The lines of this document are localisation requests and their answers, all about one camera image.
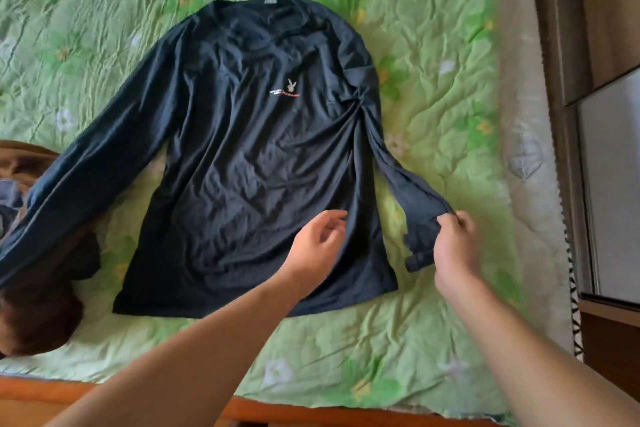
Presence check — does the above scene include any wooden bed frame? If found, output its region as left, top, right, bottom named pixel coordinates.
left=0, top=374, right=506, bottom=427

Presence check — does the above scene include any brown fleece garment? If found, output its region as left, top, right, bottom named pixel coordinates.
left=0, top=139, right=101, bottom=358

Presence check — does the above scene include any green floral bedsheet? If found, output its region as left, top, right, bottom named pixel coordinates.
left=0, top=0, right=526, bottom=422

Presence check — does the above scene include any dark navy clothes pile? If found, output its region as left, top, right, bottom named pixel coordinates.
left=0, top=0, right=456, bottom=320

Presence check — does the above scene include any person's left forearm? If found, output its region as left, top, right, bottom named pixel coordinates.
left=45, top=276, right=306, bottom=427

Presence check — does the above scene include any person's left hand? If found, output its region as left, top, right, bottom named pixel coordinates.
left=277, top=209, right=349, bottom=300

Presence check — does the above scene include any white sliding wardrobe door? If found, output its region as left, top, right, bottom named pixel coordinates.
left=565, top=69, right=640, bottom=305

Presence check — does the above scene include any person's right forearm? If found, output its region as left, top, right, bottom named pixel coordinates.
left=439, top=276, right=640, bottom=427

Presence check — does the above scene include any wooden wardrobe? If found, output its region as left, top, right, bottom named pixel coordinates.
left=529, top=0, right=640, bottom=328

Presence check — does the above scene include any person's right hand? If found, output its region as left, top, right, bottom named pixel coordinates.
left=433, top=211, right=483, bottom=295

